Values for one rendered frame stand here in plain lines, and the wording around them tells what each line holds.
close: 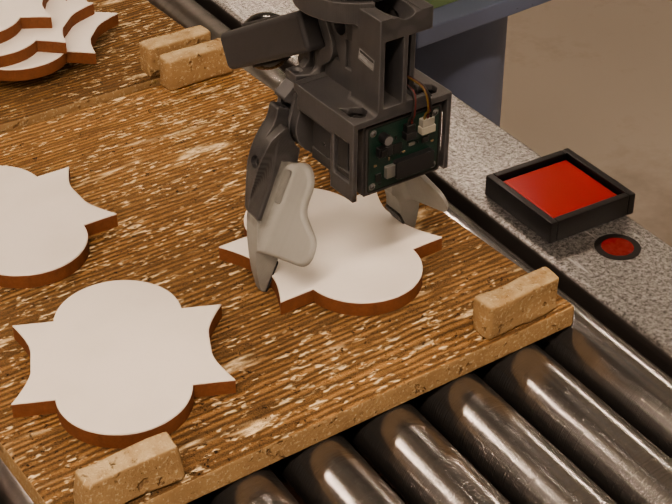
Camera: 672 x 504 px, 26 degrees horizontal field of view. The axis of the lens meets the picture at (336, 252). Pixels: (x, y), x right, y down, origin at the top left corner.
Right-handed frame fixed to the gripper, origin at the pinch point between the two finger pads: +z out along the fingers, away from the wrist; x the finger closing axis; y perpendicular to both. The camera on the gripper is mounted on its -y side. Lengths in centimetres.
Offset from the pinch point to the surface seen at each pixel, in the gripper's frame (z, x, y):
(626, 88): 96, 166, -127
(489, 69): 19, 48, -40
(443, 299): 0.5, 3.0, 8.1
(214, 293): 0.6, -8.5, -0.7
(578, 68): 96, 164, -140
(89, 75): 1.1, -1.4, -32.1
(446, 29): 9, 37, -34
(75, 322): -0.5, -17.7, -1.6
